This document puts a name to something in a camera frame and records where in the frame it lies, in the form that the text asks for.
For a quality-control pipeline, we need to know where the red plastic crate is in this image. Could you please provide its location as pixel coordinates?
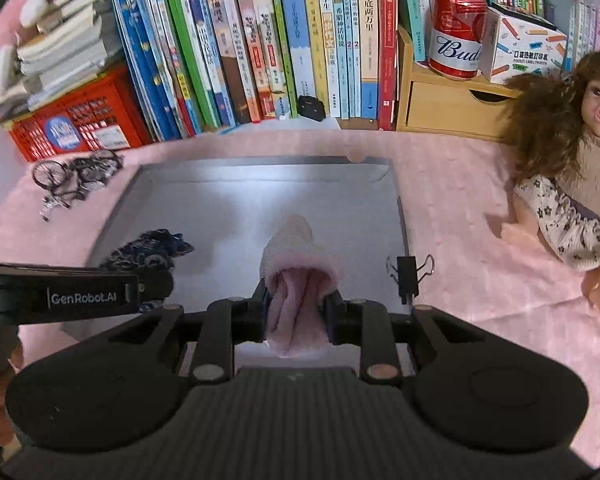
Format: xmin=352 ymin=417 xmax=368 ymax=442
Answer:
xmin=7 ymin=65 xmax=153 ymax=162

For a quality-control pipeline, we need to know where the stack of lying books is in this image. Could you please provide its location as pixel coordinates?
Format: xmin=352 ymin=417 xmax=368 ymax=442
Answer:
xmin=0 ymin=0 xmax=123 ymax=111

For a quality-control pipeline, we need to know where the red drink can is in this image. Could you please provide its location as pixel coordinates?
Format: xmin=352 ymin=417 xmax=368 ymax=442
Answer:
xmin=427 ymin=0 xmax=488 ymax=82

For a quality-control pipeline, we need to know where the pink plush toy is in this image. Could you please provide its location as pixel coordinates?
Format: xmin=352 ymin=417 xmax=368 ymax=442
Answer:
xmin=0 ymin=0 xmax=56 ymax=96

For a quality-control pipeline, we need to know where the black binder clip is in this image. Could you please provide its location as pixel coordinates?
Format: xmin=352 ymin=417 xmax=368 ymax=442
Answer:
xmin=386 ymin=254 xmax=436 ymax=306

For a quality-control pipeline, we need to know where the grey cardboard tray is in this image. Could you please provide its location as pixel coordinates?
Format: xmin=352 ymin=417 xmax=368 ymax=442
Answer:
xmin=62 ymin=157 xmax=411 ymax=376

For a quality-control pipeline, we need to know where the pink sock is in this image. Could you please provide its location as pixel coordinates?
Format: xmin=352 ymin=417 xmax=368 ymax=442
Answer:
xmin=260 ymin=214 xmax=345 ymax=358

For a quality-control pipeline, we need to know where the wooden drawer box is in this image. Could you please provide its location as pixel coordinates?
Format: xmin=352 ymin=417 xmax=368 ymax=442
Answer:
xmin=395 ymin=25 xmax=523 ymax=142

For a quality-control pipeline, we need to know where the row of pink spine books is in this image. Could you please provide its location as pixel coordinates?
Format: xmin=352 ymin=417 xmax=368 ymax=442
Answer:
xmin=562 ymin=0 xmax=600 ymax=61

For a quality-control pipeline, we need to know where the brown haired doll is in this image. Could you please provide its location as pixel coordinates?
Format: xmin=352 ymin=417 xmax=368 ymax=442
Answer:
xmin=500 ymin=50 xmax=600 ymax=317

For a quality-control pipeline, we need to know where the row of tall books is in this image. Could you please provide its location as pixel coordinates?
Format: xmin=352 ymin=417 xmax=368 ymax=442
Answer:
xmin=105 ymin=0 xmax=398 ymax=142

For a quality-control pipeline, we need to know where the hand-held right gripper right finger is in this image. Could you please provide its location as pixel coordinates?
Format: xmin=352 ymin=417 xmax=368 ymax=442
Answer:
xmin=322 ymin=290 xmax=473 ymax=386

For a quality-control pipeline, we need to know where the dark blue scrunchie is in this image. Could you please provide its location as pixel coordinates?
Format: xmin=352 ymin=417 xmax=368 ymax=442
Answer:
xmin=99 ymin=228 xmax=195 ymax=271

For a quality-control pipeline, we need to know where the wire bicycle model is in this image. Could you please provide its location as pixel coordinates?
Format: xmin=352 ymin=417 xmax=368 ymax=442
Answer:
xmin=32 ymin=160 xmax=88 ymax=222

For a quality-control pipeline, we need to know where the dark motorcycle model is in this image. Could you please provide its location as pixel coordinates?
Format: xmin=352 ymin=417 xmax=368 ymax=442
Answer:
xmin=70 ymin=149 xmax=125 ymax=196

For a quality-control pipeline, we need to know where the white pencil print box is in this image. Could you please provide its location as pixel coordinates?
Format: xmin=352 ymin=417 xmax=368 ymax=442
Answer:
xmin=480 ymin=2 xmax=568 ymax=85

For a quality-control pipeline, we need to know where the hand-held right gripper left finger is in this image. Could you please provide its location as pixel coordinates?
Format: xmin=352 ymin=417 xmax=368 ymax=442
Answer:
xmin=111 ymin=280 xmax=272 ymax=386

